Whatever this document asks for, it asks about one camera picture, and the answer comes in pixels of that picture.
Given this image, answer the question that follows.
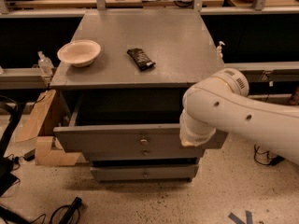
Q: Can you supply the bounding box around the grey top drawer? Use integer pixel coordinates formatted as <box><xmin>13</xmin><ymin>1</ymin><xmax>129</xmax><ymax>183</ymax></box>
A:
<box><xmin>54</xmin><ymin>94</ymin><xmax>227</xmax><ymax>155</ymax></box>

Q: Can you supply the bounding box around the grey drawer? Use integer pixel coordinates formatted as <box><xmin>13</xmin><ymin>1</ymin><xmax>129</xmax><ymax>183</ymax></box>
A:
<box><xmin>54</xmin><ymin>94</ymin><xmax>227</xmax><ymax>155</ymax></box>
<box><xmin>84</xmin><ymin>148</ymin><xmax>204</xmax><ymax>161</ymax></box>
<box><xmin>91</xmin><ymin>164</ymin><xmax>199</xmax><ymax>182</ymax></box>

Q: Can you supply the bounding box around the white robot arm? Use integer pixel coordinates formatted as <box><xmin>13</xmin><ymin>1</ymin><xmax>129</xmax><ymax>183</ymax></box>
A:
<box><xmin>179</xmin><ymin>68</ymin><xmax>299</xmax><ymax>164</ymax></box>

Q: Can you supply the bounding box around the grey bottom drawer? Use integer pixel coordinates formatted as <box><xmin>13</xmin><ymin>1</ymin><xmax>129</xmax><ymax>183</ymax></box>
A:
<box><xmin>91</xmin><ymin>164</ymin><xmax>199</xmax><ymax>182</ymax></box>

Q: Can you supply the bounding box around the grey drawer cabinet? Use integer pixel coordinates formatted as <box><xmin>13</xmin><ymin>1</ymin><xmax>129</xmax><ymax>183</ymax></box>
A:
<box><xmin>50</xmin><ymin>9</ymin><xmax>223</xmax><ymax>168</ymax></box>

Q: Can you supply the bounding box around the grey middle drawer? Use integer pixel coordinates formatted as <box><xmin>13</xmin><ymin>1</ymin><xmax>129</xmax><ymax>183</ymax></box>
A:
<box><xmin>84</xmin><ymin>148</ymin><xmax>204</xmax><ymax>161</ymax></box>

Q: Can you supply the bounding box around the white pump bottle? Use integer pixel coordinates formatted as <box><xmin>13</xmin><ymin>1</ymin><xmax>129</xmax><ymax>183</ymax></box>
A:
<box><xmin>216</xmin><ymin>41</ymin><xmax>225</xmax><ymax>58</ymax></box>

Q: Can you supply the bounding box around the black snack packet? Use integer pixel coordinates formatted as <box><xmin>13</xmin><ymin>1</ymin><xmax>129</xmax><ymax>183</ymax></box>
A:
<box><xmin>127</xmin><ymin>48</ymin><xmax>156</xmax><ymax>71</ymax></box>

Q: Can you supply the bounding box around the black power strip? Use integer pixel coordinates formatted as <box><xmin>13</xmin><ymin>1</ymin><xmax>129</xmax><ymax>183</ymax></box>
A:
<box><xmin>49</xmin><ymin>197</ymin><xmax>82</xmax><ymax>224</ymax></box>

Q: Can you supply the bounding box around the white bowl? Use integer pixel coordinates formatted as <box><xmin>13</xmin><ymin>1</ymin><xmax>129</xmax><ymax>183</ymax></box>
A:
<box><xmin>57</xmin><ymin>39</ymin><xmax>101</xmax><ymax>67</ymax></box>

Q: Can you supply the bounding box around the cardboard box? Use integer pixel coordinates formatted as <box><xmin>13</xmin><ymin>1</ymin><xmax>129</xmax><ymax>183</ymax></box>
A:
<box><xmin>16</xmin><ymin>90</ymin><xmax>80</xmax><ymax>166</ymax></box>

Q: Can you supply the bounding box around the clear sanitizer bottle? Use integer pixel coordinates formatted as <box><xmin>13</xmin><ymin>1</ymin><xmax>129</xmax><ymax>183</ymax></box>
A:
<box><xmin>37</xmin><ymin>51</ymin><xmax>54</xmax><ymax>76</ymax></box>

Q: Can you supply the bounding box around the black chair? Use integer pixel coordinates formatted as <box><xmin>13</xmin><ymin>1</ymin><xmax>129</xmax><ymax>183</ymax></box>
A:
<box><xmin>0</xmin><ymin>95</ymin><xmax>24</xmax><ymax>198</ymax></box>

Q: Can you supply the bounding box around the black cable with adapter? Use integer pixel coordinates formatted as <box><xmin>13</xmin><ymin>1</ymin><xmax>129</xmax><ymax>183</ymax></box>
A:
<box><xmin>252</xmin><ymin>144</ymin><xmax>286</xmax><ymax>167</ymax></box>

